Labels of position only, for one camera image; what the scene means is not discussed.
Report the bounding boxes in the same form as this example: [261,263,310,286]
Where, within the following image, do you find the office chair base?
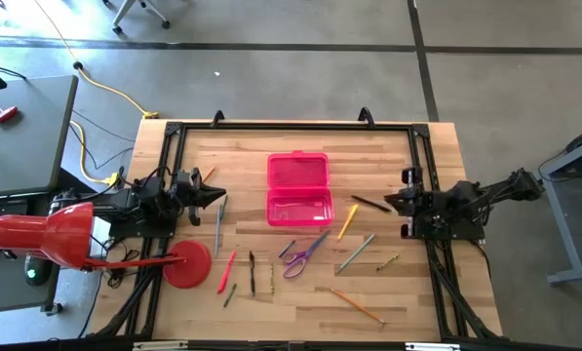
[102,0,171,36]

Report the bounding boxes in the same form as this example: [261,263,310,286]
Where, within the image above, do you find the grey desk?
[0,75,80,197]

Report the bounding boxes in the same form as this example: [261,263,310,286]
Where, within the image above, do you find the yellow power cable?
[31,0,161,186]

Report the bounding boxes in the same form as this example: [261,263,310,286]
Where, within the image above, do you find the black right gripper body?
[411,189,438,220]

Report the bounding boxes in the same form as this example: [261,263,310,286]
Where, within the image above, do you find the pink pen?
[216,250,237,294]

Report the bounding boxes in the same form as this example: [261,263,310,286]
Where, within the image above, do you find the black aluminium frame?
[88,119,504,342]

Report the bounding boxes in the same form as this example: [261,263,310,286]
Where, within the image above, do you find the purple-handled scissors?
[282,229,332,280]

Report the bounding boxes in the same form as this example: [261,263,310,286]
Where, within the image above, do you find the white metal bracket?
[133,340,189,351]
[405,342,462,351]

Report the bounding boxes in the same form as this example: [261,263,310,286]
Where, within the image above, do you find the grey pen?
[213,204,222,258]

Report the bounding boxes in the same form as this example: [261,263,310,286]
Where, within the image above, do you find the small green pencil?
[222,283,238,309]

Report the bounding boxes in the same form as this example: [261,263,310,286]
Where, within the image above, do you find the red desk lamp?
[0,202,213,290]

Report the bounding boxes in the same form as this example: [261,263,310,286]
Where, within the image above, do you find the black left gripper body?
[166,183,194,218]

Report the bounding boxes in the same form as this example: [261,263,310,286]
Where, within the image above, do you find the pink plastic supply box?
[265,150,335,228]

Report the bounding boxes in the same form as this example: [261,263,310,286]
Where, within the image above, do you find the dark lower desk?
[0,192,62,316]

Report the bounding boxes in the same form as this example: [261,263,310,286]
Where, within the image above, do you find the red-handled screwdriver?
[0,98,19,124]

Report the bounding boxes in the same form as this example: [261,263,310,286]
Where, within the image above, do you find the short olive mechanical pencil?
[374,253,400,273]

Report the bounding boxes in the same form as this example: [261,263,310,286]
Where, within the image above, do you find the slim black pen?
[351,194,393,214]

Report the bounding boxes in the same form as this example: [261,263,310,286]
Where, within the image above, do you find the black computer mouse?
[23,254,54,287]

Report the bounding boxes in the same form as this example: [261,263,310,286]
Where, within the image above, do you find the grey-green pencil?
[335,233,376,275]

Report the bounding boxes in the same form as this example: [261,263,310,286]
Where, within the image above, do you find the yellow pen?
[336,203,360,242]

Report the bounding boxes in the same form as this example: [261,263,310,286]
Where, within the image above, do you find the long orange pencil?
[330,288,386,325]

